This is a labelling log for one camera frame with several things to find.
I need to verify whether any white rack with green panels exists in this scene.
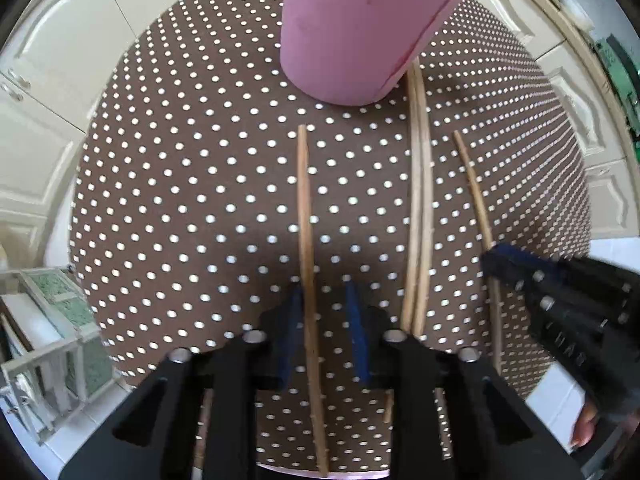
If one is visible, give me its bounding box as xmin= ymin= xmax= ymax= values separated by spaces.
xmin=0 ymin=267 xmax=118 ymax=443

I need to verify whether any brown polka-dot tablecloth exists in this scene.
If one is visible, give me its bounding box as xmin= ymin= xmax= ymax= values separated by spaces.
xmin=70 ymin=0 xmax=593 ymax=478

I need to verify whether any pink utensil holder cup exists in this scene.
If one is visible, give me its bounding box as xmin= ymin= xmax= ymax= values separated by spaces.
xmin=280 ymin=0 xmax=486 ymax=106

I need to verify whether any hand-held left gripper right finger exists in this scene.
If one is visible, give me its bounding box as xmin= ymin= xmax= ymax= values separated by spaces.
xmin=345 ymin=280 xmax=583 ymax=480

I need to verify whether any green patterned object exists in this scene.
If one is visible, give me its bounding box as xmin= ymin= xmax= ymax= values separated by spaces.
xmin=595 ymin=35 xmax=640 ymax=126

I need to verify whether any slim wooden chopstick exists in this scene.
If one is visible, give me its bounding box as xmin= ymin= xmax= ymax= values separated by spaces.
xmin=452 ymin=130 xmax=505 ymax=373
xmin=297 ymin=125 xmax=330 ymax=479
xmin=411 ymin=60 xmax=435 ymax=337
xmin=382 ymin=62 xmax=425 ymax=423

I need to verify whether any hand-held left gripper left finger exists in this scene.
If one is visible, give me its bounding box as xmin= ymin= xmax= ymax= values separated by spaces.
xmin=59 ymin=285 xmax=306 ymax=480

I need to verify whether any person's right hand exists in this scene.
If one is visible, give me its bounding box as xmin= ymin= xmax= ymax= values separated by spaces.
xmin=570 ymin=400 xmax=608 ymax=451

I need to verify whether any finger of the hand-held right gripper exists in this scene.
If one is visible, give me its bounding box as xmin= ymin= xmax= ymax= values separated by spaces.
xmin=481 ymin=242 xmax=640 ymax=330

